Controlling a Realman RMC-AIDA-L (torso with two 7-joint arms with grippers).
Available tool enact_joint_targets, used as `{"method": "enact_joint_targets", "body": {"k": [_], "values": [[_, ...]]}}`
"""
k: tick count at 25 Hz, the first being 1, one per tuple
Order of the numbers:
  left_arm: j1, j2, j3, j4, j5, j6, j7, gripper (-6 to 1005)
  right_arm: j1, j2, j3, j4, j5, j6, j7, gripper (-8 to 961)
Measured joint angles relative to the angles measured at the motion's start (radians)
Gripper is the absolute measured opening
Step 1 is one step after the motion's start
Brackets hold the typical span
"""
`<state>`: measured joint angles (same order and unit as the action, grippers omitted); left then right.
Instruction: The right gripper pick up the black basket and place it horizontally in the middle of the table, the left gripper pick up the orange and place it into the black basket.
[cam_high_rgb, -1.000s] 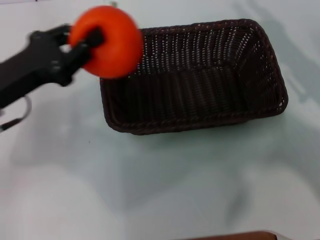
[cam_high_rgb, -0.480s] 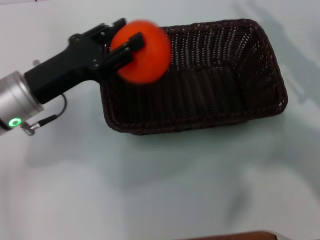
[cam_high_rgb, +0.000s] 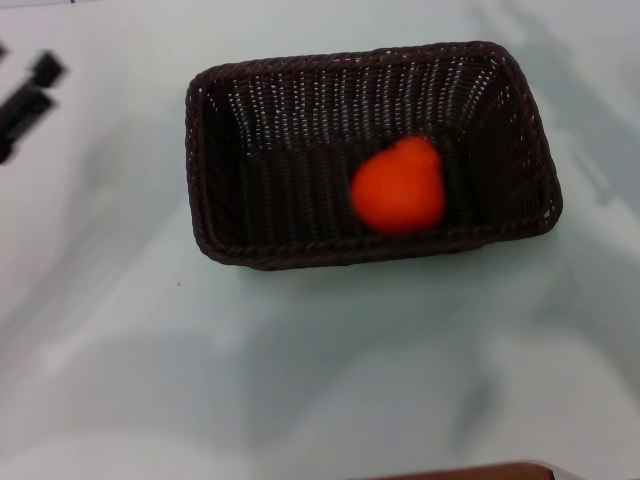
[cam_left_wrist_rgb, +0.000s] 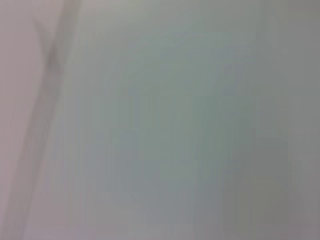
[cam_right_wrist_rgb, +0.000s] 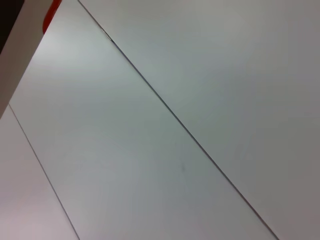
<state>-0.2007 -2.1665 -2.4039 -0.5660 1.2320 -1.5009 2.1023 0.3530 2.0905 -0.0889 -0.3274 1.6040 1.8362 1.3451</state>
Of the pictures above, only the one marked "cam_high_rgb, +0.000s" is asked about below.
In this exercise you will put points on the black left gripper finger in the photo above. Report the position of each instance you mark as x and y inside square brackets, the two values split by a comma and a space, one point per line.
[22, 117]
[47, 69]

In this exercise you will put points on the orange tangerine with stem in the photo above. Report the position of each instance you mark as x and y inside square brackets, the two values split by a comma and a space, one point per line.
[400, 190]

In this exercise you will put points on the black woven rectangular basket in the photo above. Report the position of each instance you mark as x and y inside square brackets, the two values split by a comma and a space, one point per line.
[300, 200]

